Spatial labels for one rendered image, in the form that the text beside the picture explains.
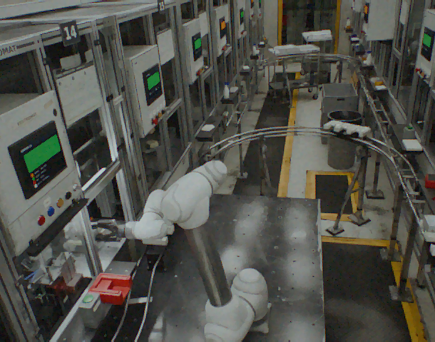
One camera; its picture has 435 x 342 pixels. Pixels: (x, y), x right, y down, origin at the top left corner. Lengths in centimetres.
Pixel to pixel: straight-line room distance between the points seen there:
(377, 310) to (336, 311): 27
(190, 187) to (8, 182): 60
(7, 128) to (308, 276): 161
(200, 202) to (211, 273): 31
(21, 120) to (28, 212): 32
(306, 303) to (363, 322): 94
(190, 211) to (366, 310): 192
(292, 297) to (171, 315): 61
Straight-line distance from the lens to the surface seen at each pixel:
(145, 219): 201
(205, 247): 153
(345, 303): 308
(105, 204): 239
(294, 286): 218
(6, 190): 144
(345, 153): 470
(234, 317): 169
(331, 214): 395
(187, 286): 221
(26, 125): 150
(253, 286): 180
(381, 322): 302
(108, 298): 187
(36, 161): 150
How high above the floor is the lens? 219
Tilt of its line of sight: 27 degrees down
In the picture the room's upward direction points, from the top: 5 degrees counter-clockwise
